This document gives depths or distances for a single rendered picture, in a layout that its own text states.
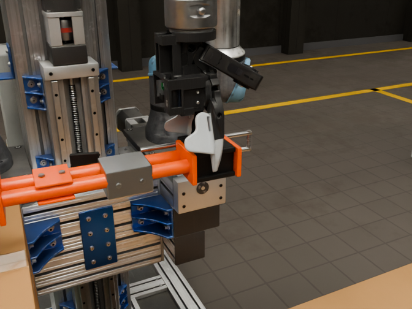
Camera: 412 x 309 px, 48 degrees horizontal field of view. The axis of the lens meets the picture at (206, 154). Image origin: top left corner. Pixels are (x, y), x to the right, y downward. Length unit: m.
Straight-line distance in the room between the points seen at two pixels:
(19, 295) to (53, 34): 0.68
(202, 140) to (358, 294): 0.98
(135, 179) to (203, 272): 1.79
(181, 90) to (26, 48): 0.70
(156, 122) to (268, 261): 1.48
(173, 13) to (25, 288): 0.43
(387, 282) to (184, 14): 1.20
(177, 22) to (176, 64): 0.06
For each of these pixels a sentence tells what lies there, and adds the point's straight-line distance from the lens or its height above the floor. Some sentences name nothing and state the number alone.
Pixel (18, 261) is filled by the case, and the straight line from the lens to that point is 0.77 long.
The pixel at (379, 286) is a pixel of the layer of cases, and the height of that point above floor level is 0.54.
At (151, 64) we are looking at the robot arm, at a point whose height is 1.25.
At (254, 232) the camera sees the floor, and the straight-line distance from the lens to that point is 2.77.
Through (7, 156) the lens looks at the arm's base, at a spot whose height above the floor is 1.07.
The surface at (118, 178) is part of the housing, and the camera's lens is 0.67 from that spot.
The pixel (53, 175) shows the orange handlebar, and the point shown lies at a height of 1.22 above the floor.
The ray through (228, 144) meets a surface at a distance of 0.73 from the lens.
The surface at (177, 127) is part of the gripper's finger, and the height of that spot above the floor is 1.24.
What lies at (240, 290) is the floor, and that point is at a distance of 2.34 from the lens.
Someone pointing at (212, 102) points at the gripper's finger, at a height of 1.31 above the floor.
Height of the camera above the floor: 1.50
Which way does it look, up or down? 23 degrees down
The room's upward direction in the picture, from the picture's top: straight up
